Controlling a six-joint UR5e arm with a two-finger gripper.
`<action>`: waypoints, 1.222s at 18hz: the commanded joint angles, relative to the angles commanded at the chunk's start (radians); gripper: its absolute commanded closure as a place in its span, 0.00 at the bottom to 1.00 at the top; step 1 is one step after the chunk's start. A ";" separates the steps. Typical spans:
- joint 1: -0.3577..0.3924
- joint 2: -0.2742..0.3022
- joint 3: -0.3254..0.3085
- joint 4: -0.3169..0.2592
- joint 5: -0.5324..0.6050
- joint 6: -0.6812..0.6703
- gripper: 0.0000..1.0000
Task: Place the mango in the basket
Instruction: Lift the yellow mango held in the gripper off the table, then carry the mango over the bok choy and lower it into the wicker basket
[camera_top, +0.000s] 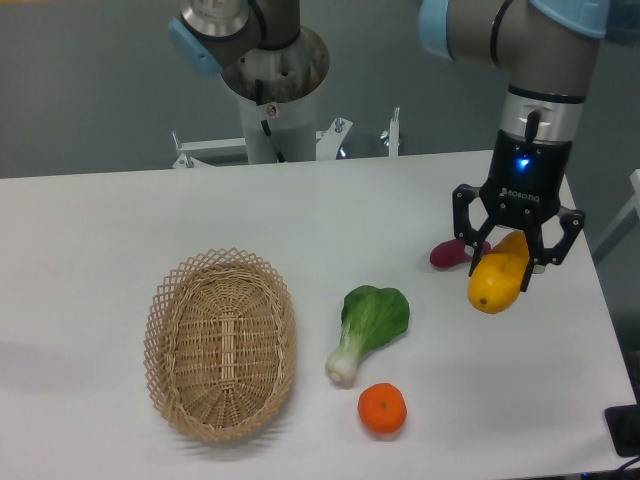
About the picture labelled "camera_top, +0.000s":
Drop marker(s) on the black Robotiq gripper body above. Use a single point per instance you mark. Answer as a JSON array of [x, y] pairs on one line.
[[524, 177]]

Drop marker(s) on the yellow mango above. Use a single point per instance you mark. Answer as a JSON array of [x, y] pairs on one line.
[[496, 281]]

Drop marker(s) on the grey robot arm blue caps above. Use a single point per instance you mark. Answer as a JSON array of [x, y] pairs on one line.
[[549, 49]]

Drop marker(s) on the woven wicker basket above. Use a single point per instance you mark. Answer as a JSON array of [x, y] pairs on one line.
[[220, 345]]

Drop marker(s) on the purple sweet potato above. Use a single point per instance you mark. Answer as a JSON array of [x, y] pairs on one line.
[[450, 254]]

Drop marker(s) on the green bok choy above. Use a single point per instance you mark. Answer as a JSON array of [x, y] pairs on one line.
[[371, 318]]

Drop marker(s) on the orange tangerine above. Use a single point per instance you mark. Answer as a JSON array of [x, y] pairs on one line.
[[382, 409]]

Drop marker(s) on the black device at table edge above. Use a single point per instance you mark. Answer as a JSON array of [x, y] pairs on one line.
[[623, 426]]

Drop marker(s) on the white metal frame bracket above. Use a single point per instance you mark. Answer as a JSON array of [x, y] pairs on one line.
[[298, 144]]

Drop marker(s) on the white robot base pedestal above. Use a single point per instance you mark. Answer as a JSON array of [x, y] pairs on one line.
[[276, 89]]

